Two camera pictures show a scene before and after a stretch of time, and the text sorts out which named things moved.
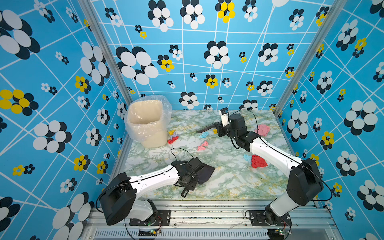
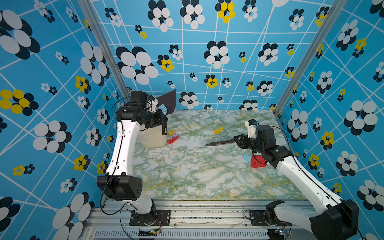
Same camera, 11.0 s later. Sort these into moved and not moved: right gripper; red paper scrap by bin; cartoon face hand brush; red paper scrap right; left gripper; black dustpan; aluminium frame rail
Moved: left gripper; right gripper; cartoon face hand brush; black dustpan
Not moved: red paper scrap by bin; aluminium frame rail; red paper scrap right
